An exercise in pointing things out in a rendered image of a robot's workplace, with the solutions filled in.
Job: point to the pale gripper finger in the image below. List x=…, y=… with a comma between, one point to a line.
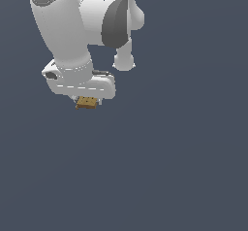
x=74, y=98
x=99, y=101

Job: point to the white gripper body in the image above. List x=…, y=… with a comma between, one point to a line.
x=84, y=84

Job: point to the small brown wooden block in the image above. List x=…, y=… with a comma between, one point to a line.
x=86, y=103

